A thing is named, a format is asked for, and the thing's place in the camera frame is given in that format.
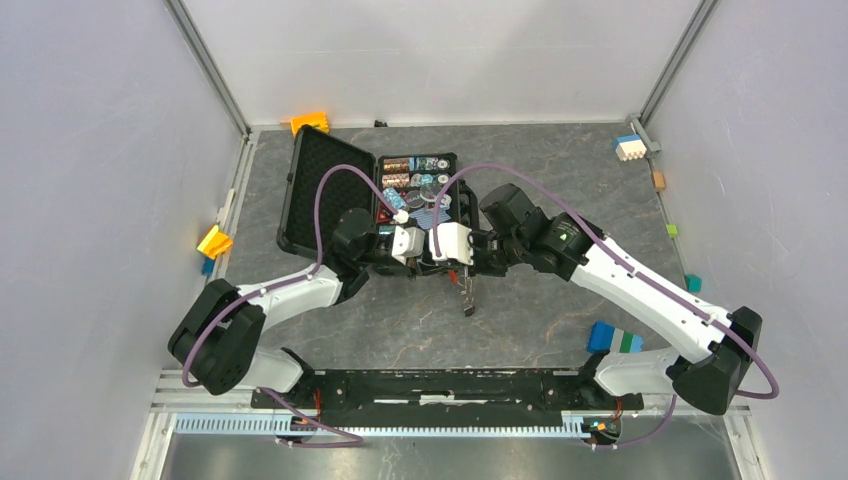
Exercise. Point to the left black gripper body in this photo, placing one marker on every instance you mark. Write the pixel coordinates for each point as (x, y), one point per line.
(414, 267)

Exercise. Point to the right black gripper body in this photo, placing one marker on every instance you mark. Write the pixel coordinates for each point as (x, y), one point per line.
(493, 253)

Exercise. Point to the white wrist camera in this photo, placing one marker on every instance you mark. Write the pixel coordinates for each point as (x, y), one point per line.
(407, 243)
(451, 241)

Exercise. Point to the small wooden cube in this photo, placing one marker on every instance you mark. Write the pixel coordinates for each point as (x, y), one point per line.
(659, 182)

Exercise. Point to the blue white toy block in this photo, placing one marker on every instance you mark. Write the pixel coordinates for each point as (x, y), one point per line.
(630, 147)

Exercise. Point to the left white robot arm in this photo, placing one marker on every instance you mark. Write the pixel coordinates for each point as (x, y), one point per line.
(217, 343)

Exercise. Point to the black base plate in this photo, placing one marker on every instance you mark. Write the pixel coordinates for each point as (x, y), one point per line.
(524, 397)

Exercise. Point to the teal cube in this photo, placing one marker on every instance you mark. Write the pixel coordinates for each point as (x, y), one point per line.
(693, 283)

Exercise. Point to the white cable comb rail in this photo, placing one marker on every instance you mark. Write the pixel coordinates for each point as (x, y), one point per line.
(280, 424)

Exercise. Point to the black poker chip case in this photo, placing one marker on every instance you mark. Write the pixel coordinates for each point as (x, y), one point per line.
(409, 181)

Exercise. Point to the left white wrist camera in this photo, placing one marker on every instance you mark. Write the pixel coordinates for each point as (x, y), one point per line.
(407, 243)

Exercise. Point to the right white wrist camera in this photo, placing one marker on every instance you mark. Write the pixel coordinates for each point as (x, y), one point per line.
(451, 241)

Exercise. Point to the red keyring carabiner with rings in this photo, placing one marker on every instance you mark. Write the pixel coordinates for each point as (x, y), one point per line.
(465, 282)

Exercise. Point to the blue green brick stack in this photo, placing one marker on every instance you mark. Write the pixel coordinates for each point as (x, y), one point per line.
(604, 337)

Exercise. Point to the yellow orange toy block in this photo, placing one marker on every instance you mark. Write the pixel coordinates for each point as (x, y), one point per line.
(214, 243)

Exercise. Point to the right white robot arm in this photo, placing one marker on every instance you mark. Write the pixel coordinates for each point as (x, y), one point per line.
(710, 348)

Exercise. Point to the small blue block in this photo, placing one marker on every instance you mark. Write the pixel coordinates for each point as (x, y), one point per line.
(207, 267)

